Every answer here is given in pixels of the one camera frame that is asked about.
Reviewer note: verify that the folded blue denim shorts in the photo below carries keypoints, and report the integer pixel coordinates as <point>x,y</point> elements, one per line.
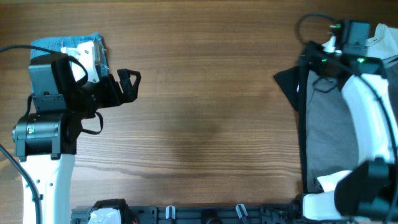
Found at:
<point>62,45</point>

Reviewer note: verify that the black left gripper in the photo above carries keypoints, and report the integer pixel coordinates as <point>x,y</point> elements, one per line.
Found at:
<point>130,92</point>

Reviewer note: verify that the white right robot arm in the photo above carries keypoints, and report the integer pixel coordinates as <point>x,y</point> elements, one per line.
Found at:
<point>370,189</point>

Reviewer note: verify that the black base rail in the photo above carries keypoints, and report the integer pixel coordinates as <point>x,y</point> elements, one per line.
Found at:
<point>118,211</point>

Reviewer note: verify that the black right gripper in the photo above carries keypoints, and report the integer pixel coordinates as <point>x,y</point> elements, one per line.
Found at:
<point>311,56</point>

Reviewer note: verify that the white garment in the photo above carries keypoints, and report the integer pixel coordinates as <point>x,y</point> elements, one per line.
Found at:
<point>382,45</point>

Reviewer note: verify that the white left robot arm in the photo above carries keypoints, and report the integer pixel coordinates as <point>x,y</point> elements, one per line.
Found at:
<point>46,141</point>

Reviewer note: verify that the grey cotton shorts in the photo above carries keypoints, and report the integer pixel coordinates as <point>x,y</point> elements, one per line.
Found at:
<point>331,143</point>

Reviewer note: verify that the black t-shirt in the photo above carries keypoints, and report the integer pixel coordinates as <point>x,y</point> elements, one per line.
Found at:
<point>293,83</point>

